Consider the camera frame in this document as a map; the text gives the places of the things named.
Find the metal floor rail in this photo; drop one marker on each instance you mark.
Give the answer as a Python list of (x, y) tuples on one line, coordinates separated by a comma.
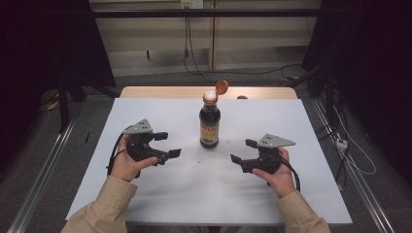
[(39, 181), (362, 191)]

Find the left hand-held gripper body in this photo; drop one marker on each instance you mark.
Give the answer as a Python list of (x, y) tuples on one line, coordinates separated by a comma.
[(139, 142)]

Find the white power strip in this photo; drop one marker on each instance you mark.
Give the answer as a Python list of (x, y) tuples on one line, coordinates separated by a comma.
[(341, 143)]

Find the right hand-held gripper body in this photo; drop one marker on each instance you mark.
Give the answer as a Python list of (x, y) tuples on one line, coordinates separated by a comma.
[(275, 141)]

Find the small dark round knob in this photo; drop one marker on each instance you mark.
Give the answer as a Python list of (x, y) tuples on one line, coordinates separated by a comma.
[(242, 97)]

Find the wooden table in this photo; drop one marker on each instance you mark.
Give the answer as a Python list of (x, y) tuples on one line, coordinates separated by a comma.
[(162, 92)]

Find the person's left hand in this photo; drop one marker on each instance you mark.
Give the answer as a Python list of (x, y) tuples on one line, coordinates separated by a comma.
[(124, 166)]

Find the person's right hand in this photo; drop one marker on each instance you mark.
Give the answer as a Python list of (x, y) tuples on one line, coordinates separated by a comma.
[(280, 179)]

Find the black horizontal bar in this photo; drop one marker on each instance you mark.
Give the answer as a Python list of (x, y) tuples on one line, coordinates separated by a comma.
[(207, 13)]

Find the white wall socket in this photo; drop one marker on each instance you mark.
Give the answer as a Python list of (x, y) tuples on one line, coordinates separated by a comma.
[(191, 3)]

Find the dark curtain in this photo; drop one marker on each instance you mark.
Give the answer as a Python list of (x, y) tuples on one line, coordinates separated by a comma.
[(42, 48), (372, 64)]

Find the white table mat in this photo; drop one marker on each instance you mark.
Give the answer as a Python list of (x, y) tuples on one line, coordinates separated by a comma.
[(200, 187)]

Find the dark sauce bottle orange cap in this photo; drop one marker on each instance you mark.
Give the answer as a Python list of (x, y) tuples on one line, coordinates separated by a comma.
[(209, 126)]

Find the small black floor object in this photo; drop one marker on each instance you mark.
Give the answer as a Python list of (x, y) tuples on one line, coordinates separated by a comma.
[(86, 138)]

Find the black metal stand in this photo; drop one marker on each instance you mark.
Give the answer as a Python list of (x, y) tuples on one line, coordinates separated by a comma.
[(63, 103)]

